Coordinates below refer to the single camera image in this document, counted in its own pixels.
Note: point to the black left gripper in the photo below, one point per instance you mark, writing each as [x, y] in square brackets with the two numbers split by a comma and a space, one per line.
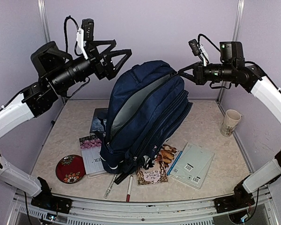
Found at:
[107, 69]

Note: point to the black blue highlighter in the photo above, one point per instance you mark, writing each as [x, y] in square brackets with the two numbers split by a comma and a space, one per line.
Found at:
[121, 178]

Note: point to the red white marker pen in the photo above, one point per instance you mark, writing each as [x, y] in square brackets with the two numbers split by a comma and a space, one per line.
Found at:
[129, 189]

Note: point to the blue white booklet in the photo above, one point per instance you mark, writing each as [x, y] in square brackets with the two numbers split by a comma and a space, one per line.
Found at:
[172, 164]

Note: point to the red floral plate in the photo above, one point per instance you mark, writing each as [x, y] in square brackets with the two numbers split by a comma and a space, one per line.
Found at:
[70, 169]

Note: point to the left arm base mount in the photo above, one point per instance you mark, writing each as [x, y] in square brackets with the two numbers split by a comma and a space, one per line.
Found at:
[51, 202]

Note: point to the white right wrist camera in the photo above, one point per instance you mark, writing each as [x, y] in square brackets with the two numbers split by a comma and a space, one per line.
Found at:
[199, 50]

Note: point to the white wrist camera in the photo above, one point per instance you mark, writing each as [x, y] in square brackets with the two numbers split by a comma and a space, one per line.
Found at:
[199, 50]
[85, 37]

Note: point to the illustrated taming shrew book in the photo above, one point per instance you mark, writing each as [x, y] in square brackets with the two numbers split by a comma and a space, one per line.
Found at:
[157, 172]

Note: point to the dark fantasy cover book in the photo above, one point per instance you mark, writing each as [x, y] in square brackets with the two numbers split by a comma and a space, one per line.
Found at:
[99, 120]

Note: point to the navy blue student backpack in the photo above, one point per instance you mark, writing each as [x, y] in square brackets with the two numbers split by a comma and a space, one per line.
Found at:
[147, 105]

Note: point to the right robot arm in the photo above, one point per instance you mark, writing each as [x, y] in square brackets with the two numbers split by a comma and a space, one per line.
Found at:
[234, 69]

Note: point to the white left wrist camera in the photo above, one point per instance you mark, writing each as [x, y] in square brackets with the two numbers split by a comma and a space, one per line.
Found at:
[85, 37]

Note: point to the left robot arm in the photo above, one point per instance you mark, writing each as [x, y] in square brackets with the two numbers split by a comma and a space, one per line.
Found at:
[57, 72]

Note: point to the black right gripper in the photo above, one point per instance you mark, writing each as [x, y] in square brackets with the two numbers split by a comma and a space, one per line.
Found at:
[199, 77]

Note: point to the floral ceramic mug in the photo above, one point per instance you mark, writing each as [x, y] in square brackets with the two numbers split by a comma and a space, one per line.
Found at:
[230, 122]

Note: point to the pale green book with barcode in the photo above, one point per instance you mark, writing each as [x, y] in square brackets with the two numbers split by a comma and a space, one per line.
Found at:
[192, 166]

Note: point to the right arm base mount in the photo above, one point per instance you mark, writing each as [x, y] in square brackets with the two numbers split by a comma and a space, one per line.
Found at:
[234, 201]

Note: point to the aluminium front rail frame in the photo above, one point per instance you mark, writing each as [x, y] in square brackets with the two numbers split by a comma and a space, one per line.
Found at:
[84, 211]

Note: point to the white Designer Fate book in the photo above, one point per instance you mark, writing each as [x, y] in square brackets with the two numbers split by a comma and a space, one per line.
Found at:
[90, 150]

